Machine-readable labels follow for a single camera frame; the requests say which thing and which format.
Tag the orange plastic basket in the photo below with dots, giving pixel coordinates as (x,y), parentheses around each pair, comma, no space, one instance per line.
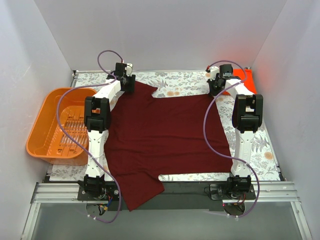
(47,141)

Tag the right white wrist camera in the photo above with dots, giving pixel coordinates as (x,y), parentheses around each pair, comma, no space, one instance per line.
(212,72)

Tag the folded orange t shirt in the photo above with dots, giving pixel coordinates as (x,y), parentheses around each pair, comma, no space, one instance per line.
(247,80)

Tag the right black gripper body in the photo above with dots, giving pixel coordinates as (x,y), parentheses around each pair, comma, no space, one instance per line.
(215,88)

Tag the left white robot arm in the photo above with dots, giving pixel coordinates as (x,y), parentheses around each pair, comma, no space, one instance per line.
(97,120)

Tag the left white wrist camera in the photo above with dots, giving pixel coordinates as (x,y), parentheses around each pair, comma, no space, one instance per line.
(129,69)

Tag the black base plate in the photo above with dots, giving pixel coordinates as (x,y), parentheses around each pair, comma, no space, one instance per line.
(218,192)

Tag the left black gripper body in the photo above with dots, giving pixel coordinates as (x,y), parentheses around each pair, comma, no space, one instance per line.
(130,83)

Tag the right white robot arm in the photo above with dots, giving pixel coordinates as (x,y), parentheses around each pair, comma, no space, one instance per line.
(247,117)

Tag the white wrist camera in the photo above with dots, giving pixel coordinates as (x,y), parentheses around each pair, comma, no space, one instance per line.
(129,69)
(212,72)

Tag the maroon t shirt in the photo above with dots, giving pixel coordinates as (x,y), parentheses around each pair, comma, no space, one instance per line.
(149,137)

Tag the aluminium frame rail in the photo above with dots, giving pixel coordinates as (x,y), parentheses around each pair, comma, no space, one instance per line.
(270,191)

